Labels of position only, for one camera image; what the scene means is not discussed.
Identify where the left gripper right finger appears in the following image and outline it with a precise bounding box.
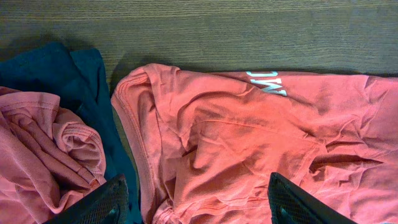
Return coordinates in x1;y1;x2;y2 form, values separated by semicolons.
268;172;355;224

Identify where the orange t-shirt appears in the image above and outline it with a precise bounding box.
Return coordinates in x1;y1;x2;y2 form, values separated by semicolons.
111;64;397;223

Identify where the folded navy garment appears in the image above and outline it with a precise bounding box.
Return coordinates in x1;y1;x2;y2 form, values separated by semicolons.
1;42;142;223

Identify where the folded orange shirt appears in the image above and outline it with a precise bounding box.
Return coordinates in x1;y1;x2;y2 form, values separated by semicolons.
1;86;106;223

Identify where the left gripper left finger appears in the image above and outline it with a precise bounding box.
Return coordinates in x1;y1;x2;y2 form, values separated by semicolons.
44;174;129;224

